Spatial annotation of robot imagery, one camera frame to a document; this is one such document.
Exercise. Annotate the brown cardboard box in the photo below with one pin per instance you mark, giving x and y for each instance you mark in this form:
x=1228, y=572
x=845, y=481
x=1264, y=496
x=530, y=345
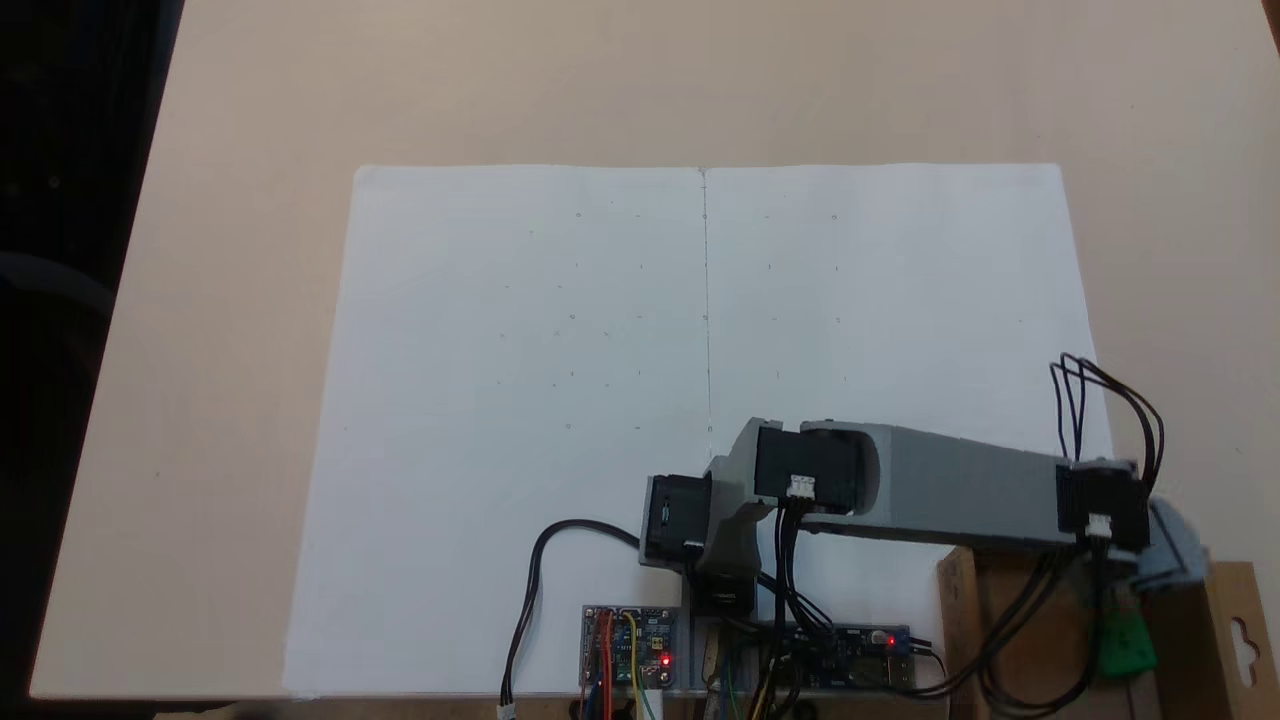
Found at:
x=1215, y=600

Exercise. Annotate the white paper sheet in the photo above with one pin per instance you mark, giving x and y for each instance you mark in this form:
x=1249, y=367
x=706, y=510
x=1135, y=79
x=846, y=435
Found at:
x=480, y=400
x=900, y=300

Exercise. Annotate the blue circuit board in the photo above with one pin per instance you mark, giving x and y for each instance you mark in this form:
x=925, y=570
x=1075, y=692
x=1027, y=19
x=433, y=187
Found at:
x=860, y=655

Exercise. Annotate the green dice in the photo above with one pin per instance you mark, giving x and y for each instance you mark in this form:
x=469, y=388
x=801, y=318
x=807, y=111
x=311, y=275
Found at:
x=1125, y=645

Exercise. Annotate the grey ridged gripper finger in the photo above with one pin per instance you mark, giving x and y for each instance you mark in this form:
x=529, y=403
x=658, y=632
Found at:
x=1118, y=600

